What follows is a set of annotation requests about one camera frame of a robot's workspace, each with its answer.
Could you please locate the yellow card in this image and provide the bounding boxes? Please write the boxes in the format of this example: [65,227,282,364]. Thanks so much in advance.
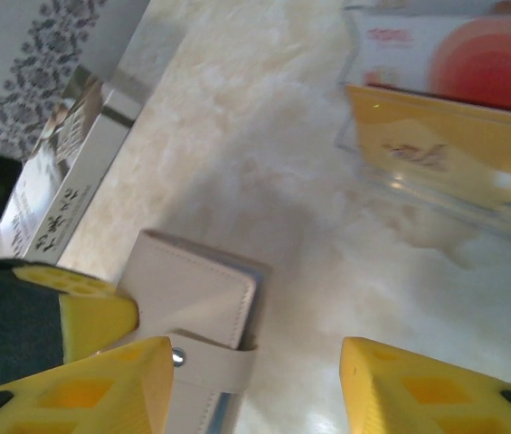
[345,84,511,231]

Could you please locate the white card with orange circle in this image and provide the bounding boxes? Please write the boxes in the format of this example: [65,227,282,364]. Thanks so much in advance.
[358,11,511,117]

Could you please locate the book with photo cover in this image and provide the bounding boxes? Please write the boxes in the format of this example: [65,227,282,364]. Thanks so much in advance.
[0,62,130,268]

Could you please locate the clear acrylic card stand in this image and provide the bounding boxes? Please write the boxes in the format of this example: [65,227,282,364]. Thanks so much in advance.
[334,0,511,239]

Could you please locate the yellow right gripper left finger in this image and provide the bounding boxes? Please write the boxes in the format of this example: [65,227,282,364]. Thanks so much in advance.
[0,336,175,434]

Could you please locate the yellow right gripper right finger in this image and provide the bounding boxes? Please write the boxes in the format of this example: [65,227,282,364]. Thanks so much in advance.
[339,336,511,434]

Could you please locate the aluminium frame side rail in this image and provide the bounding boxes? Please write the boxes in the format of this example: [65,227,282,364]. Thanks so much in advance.
[100,0,188,127]

